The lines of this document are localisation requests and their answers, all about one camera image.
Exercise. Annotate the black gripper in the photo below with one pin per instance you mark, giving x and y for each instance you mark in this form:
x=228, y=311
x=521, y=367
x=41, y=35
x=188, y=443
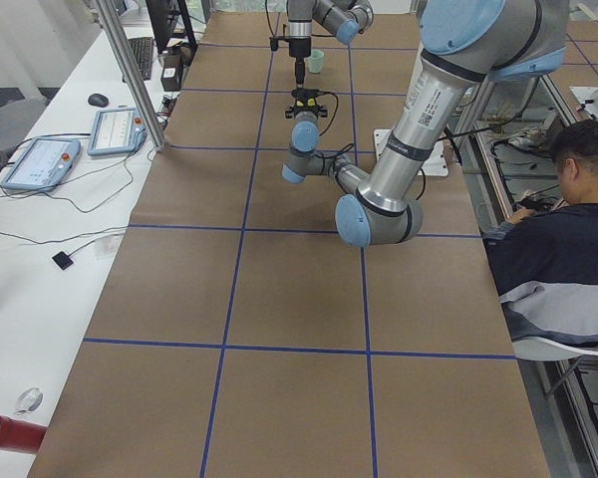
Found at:
x=298, y=49
x=291, y=114

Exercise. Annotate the yellow plastic cup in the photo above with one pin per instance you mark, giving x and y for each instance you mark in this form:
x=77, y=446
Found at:
x=305, y=104

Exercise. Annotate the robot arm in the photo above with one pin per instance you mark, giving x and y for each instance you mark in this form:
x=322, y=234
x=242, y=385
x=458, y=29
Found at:
x=342, y=19
x=464, y=43

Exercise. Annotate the pale green cup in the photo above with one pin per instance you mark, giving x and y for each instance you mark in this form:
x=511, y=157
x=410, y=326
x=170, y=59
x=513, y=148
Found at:
x=316, y=61

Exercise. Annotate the black box with label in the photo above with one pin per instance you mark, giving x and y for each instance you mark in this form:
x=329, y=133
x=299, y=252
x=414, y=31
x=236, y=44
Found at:
x=172, y=69

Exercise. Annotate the black monitor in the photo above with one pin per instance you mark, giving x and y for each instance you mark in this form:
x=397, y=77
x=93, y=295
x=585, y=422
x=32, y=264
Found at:
x=164, y=16

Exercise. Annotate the black keyboard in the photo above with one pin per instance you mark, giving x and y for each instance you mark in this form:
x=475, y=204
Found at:
x=142, y=50

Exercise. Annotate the far teach pendant tablet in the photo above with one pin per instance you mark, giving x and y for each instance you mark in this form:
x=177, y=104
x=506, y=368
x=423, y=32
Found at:
x=116, y=131

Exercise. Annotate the teach pendant tablet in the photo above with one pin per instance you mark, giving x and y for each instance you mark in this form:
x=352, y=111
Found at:
x=116, y=131
x=43, y=164

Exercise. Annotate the black computer mouse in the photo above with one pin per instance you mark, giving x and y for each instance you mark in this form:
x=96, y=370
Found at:
x=98, y=100

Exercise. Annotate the near teach pendant tablet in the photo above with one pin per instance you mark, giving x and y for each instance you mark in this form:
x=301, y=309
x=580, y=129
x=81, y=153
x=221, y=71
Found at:
x=43, y=164

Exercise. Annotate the small black square pad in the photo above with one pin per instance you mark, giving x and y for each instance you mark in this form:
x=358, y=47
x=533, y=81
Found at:
x=63, y=260

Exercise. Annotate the seated person in dark jacket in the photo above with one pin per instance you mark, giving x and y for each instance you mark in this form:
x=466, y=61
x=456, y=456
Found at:
x=545, y=265

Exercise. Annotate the white chair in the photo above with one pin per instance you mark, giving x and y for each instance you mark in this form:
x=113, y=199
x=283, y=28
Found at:
x=542, y=349

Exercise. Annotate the red cylinder bottle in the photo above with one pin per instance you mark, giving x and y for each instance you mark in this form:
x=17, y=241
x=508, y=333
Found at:
x=20, y=436

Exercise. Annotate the white camera pillar stand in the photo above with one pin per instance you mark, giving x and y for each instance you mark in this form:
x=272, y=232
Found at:
x=344, y=128

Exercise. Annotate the aluminium frame post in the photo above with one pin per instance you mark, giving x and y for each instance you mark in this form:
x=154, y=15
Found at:
x=116, y=34

